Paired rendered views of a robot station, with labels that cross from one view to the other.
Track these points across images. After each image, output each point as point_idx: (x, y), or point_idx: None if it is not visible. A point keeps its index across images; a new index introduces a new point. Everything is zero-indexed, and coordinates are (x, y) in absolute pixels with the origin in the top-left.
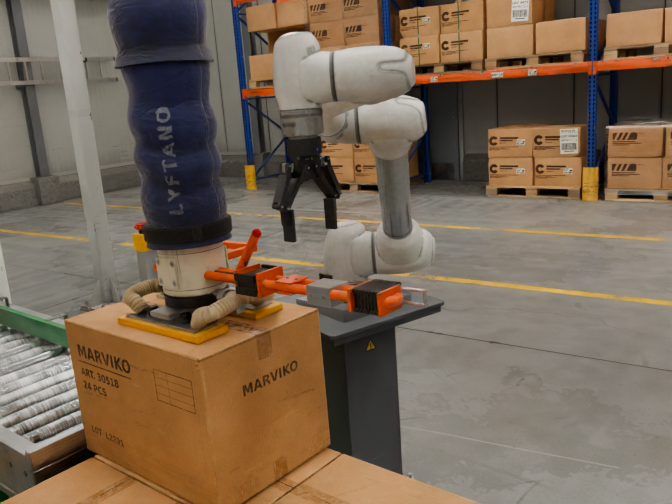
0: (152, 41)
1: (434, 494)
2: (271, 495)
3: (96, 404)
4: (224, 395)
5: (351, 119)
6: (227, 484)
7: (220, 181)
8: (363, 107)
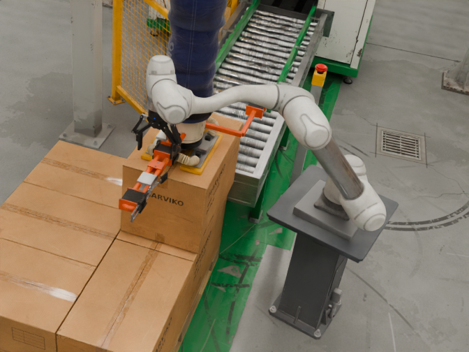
0: (172, 9)
1: (165, 307)
2: (145, 243)
3: None
4: (132, 186)
5: (282, 107)
6: (126, 221)
7: (201, 92)
8: (289, 105)
